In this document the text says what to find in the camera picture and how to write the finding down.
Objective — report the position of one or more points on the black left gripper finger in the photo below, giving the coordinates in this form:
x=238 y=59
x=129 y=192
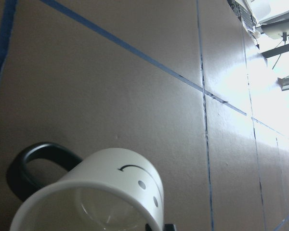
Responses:
x=169 y=227

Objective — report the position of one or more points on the white smiley mug black handle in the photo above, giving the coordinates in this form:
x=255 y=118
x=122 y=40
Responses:
x=112 y=189

